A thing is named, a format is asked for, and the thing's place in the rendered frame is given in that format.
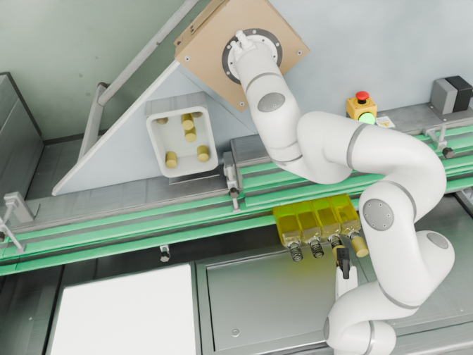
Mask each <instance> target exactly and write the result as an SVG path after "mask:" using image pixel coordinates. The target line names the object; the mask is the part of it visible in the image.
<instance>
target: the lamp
mask: <svg viewBox="0 0 473 355"><path fill-rule="evenodd" d="M358 120H359V121H361V122H364V123H370V124H374V122H375V119H374V116H373V115H372V113H370V112H364V113H362V114H361V115H360V116H359V118H358Z"/></svg>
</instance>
